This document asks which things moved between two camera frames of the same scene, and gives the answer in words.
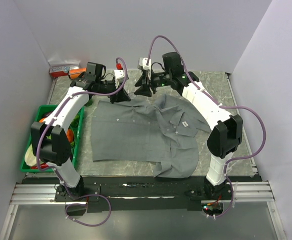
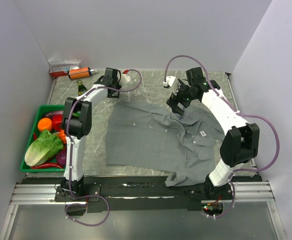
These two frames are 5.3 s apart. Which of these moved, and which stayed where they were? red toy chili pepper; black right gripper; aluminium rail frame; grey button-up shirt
Moved: black right gripper; grey button-up shirt
Stayed: red toy chili pepper; aluminium rail frame
